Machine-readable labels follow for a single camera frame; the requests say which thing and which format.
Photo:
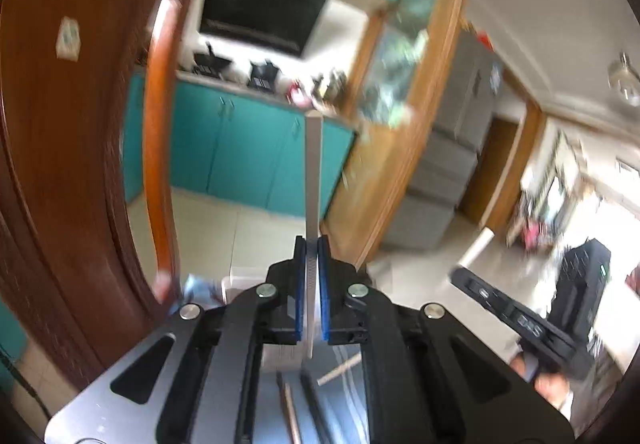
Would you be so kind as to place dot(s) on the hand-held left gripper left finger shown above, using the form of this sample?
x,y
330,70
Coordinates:
x,y
299,289

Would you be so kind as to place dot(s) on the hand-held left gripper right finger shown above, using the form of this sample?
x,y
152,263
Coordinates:
x,y
324,289

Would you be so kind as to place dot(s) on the pale grey chopstick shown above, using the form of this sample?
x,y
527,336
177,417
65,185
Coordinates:
x,y
313,174

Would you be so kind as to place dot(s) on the person's right hand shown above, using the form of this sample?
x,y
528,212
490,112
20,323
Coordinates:
x,y
552,391

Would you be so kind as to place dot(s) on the beige chopstick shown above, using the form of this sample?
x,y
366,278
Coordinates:
x,y
340,369

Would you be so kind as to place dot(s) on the pink cloth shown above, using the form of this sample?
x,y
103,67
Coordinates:
x,y
534,234

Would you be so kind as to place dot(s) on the brown chopstick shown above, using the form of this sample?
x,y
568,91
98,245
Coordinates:
x,y
290,406

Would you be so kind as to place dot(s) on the black chopstick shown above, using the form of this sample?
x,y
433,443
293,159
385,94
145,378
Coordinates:
x,y
315,406

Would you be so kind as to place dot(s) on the teal base cabinets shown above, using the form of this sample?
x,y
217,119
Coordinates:
x,y
240,149

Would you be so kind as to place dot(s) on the brown wooden door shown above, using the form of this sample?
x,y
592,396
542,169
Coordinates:
x,y
492,174

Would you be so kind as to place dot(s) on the grey refrigerator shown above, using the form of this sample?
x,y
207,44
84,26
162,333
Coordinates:
x,y
450,149

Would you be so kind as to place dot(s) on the kitchen countertop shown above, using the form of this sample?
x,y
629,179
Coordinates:
x,y
280,101

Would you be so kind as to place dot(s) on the small pink pot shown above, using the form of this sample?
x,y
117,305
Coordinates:
x,y
297,95

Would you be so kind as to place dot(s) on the wooden framed glass sliding door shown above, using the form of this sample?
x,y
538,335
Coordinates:
x,y
400,99

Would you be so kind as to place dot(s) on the steel stockpot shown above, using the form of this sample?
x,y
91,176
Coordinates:
x,y
330,83

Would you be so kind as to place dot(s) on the black wok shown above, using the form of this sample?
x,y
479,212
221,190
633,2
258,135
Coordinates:
x,y
211,64

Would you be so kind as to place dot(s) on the ceiling lamp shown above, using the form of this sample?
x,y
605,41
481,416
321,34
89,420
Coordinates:
x,y
625,79

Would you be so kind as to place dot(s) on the carved wooden chair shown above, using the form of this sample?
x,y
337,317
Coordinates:
x,y
65,149

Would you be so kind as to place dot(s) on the black range hood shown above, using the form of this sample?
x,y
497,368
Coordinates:
x,y
260,9

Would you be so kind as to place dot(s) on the red item on refrigerator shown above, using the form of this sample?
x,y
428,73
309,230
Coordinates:
x,y
483,40

